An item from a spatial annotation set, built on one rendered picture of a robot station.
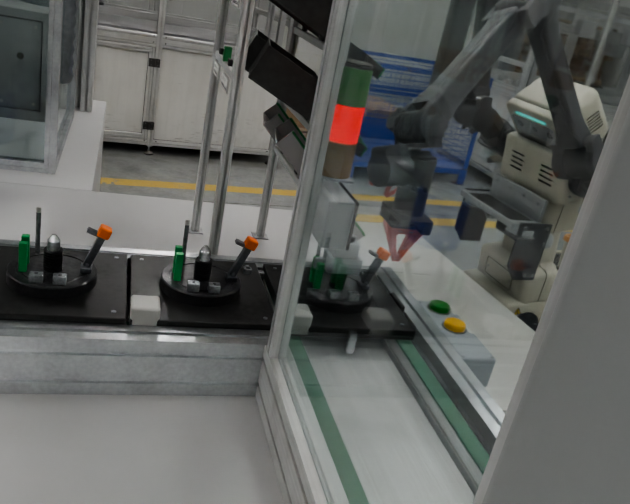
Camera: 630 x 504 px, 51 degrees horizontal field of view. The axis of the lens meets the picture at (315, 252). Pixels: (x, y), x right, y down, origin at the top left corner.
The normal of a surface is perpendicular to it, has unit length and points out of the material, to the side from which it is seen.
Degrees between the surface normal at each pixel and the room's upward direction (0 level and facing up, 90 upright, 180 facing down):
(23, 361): 90
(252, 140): 90
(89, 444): 0
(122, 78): 90
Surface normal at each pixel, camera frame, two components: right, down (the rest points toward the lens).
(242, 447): 0.19, -0.90
